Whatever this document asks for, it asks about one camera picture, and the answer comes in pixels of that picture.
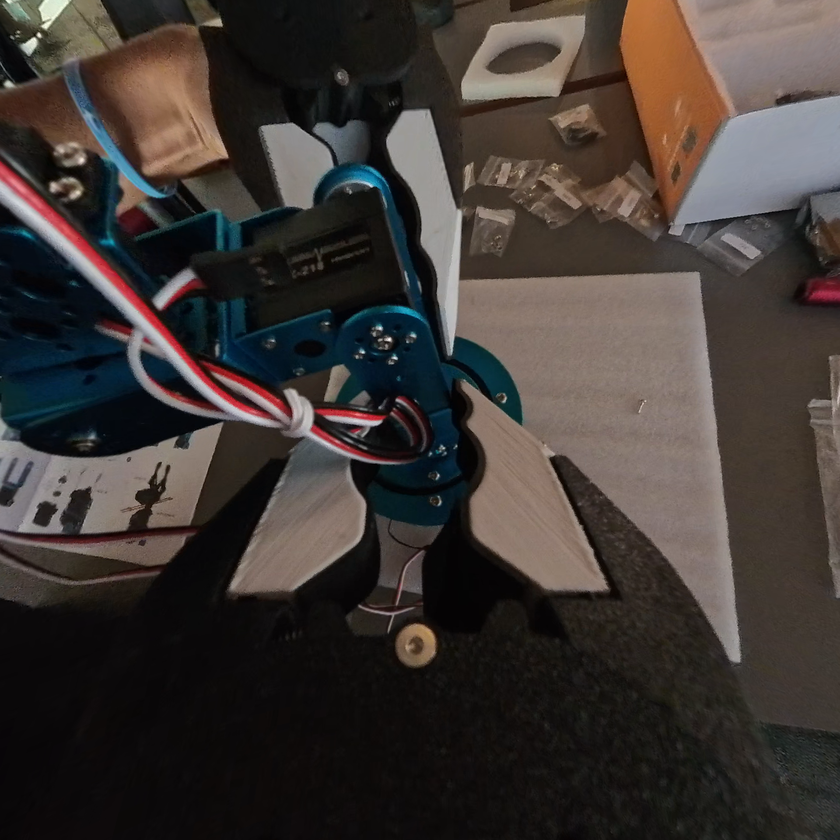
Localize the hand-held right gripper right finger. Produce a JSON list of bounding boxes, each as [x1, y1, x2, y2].
[[430, 381, 611, 641]]

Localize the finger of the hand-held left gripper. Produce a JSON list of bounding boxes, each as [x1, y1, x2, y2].
[[258, 120, 342, 214], [377, 107, 462, 361]]

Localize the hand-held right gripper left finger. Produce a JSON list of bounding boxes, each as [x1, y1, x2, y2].
[[225, 436, 382, 631]]

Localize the thin red white wire bundle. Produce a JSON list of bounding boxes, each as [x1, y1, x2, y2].
[[364, 518, 437, 634]]

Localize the blue toy robot arm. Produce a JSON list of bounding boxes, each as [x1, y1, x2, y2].
[[0, 125, 526, 526]]

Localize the person's left forearm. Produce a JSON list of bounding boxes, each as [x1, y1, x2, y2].
[[0, 25, 228, 181]]

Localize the printed instruction leaflet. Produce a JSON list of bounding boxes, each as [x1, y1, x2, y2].
[[0, 420, 224, 568]]

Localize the scattered clear screw bags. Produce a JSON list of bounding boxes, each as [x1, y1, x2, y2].
[[461, 105, 840, 476]]

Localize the white foam sheet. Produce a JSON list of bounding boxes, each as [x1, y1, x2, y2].
[[367, 272, 742, 664]]

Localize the blue wristband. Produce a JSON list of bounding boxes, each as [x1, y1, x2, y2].
[[62, 58, 177, 199]]

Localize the orange white cardboard box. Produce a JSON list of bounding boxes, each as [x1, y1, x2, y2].
[[619, 0, 840, 228]]

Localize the red white black servo cable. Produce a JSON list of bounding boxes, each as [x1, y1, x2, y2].
[[0, 525, 204, 581], [0, 157, 437, 467]]

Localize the white foam ring block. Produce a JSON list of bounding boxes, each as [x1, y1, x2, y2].
[[461, 14, 586, 101]]

